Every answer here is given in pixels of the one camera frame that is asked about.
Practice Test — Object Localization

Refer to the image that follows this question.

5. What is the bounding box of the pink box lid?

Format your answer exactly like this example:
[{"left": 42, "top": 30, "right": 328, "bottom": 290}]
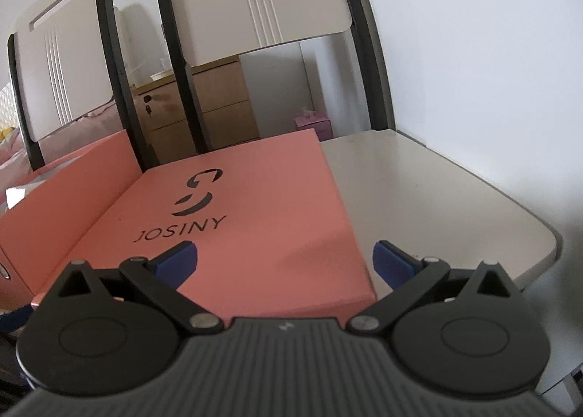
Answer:
[{"left": 30, "top": 127, "right": 379, "bottom": 326}]

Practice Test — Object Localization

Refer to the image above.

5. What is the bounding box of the open pink storage box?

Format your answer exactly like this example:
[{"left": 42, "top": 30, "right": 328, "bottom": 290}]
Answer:
[{"left": 1, "top": 131, "right": 141, "bottom": 310}]

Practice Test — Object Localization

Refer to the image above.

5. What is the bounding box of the wooden drawer cabinet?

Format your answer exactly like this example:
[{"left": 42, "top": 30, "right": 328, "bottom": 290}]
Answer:
[{"left": 130, "top": 55, "right": 261, "bottom": 165}]

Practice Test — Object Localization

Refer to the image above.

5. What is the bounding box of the pink tissue box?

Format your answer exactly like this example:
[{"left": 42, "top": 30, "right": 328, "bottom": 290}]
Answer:
[{"left": 294, "top": 110, "right": 334, "bottom": 141}]

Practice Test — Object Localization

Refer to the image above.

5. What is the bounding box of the bed with pink bedding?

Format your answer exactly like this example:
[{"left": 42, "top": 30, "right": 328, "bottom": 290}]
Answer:
[{"left": 1, "top": 102, "right": 122, "bottom": 189}]

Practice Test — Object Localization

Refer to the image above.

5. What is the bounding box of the left white chair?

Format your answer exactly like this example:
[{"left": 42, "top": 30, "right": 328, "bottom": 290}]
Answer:
[{"left": 7, "top": 0, "right": 158, "bottom": 170}]

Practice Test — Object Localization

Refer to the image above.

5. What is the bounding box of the white chair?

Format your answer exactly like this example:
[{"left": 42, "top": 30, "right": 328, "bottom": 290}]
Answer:
[
  {"left": 7, "top": 0, "right": 158, "bottom": 170},
  {"left": 148, "top": 0, "right": 396, "bottom": 155}
]

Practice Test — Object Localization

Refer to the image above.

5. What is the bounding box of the right white chair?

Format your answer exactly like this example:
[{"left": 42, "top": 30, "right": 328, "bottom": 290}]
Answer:
[{"left": 148, "top": 0, "right": 396, "bottom": 155}]

